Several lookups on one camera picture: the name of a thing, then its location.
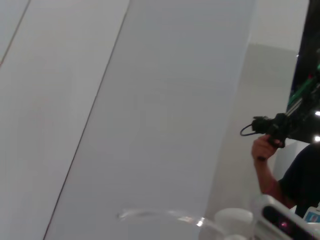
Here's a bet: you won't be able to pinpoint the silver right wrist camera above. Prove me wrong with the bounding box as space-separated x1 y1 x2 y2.
253 194 320 240

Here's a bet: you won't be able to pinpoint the clear white glasses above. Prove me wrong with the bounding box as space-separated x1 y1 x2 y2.
116 206 226 240

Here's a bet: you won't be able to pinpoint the person's bare hand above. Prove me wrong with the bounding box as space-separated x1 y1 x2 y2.
251 134 282 162

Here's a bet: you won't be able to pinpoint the black teleoperation handle rig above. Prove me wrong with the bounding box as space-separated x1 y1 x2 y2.
239 57 320 161

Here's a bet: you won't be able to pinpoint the small blue white box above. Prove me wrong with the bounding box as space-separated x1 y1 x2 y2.
304 211 320 224

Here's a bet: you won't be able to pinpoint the person in dark shirt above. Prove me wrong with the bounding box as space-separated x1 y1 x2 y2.
278 143 320 218

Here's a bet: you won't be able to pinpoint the person's bare forearm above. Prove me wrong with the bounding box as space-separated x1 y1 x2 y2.
253 157 296 210

